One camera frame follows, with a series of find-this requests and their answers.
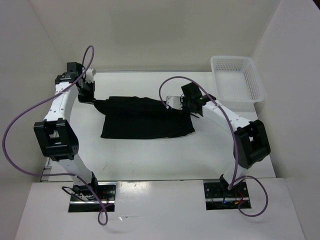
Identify purple cable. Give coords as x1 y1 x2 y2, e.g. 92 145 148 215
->
158 76 270 218
1 45 111 226

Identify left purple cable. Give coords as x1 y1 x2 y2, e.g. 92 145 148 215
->
1 45 111 226

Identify aluminium table edge rail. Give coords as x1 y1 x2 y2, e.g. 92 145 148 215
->
40 71 78 182

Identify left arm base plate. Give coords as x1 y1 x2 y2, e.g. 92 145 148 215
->
62 182 117 213

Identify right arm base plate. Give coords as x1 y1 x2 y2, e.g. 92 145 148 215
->
203 179 252 211

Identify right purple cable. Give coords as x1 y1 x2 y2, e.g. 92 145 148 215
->
158 76 270 218

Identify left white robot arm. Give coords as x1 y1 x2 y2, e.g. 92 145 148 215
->
33 62 100 201

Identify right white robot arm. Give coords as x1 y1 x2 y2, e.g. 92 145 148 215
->
181 82 271 197

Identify white plastic basket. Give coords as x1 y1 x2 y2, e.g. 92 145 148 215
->
210 55 265 104

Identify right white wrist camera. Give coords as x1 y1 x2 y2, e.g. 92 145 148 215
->
165 95 183 111

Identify black shorts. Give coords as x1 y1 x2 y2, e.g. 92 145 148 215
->
94 96 195 140

